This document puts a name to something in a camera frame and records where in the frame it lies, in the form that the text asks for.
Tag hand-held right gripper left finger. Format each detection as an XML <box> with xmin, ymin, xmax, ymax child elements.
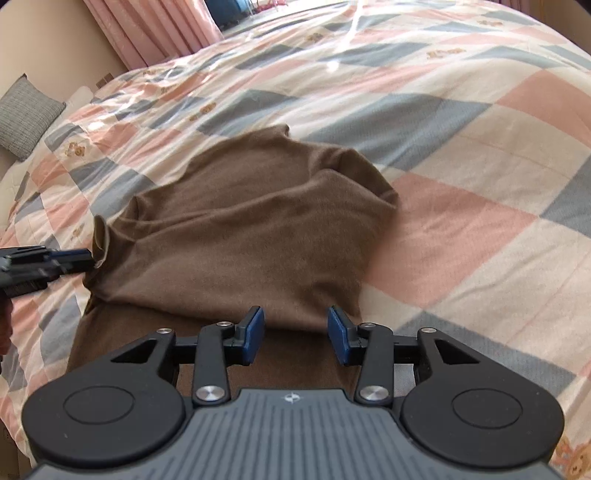
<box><xmin>111</xmin><ymin>305</ymin><xmax>267</xmax><ymax>407</ymax></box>

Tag pink grey checked quilt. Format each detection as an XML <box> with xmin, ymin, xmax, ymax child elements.
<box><xmin>0</xmin><ymin>0</ymin><xmax>591</xmax><ymax>480</ymax></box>

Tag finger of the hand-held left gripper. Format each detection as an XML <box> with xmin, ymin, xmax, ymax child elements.
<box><xmin>0</xmin><ymin>270</ymin><xmax>62</xmax><ymax>297</ymax></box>
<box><xmin>0</xmin><ymin>246</ymin><xmax>96</xmax><ymax>277</ymax></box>

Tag grey textured cushion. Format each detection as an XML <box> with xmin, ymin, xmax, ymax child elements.
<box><xmin>0</xmin><ymin>74</ymin><xmax>67</xmax><ymax>162</ymax></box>

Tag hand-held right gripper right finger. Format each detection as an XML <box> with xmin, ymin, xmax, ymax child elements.
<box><xmin>327</xmin><ymin>305</ymin><xmax>482</xmax><ymax>408</ymax></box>

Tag brown sweater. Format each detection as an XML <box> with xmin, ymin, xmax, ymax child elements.
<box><xmin>67</xmin><ymin>124</ymin><xmax>400</xmax><ymax>398</ymax></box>

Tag pink curtain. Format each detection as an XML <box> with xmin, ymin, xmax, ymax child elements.
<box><xmin>83</xmin><ymin>0</ymin><xmax>225</xmax><ymax>71</ymax></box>

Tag person's left hand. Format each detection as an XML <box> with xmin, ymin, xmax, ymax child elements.
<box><xmin>0</xmin><ymin>301</ymin><xmax>14</xmax><ymax>357</ymax></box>

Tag dark blue suitcase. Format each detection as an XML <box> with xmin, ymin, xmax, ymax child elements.
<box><xmin>205</xmin><ymin>0</ymin><xmax>254</xmax><ymax>20</ymax></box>

